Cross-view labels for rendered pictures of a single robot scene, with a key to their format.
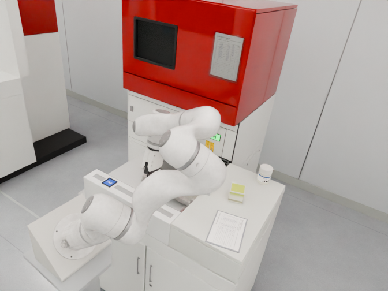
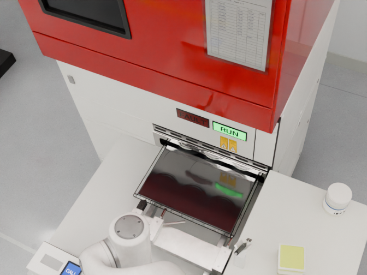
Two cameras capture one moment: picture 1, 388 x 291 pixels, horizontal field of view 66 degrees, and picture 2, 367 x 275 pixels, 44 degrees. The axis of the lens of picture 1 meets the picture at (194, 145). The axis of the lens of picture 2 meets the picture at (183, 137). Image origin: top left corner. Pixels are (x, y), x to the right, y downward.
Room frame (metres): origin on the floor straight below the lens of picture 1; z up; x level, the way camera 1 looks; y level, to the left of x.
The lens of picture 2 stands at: (0.74, -0.03, 2.30)
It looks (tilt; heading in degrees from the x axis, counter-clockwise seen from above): 55 degrees down; 5
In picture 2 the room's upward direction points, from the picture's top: 8 degrees counter-clockwise
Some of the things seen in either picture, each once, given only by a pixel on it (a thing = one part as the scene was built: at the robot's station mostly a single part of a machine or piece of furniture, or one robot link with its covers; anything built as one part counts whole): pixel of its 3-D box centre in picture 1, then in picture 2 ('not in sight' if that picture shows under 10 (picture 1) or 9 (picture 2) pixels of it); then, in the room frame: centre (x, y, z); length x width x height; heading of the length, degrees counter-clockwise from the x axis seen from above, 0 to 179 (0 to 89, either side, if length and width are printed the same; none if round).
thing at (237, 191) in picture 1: (237, 193); (290, 261); (1.19, -0.24, 1.00); 0.07 x 0.07 x 0.07; 80
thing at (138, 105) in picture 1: (176, 132); (163, 118); (1.71, 0.12, 1.02); 0.82 x 0.03 x 0.40; 62
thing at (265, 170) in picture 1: (264, 174); (336, 199); (1.36, -0.41, 1.01); 0.07 x 0.07 x 0.10
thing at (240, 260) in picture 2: not in sight; (242, 250); (1.21, -0.11, 1.03); 0.06 x 0.04 x 0.13; 152
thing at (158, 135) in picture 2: not in sight; (208, 157); (1.62, -0.03, 0.89); 0.44 x 0.02 x 0.10; 62
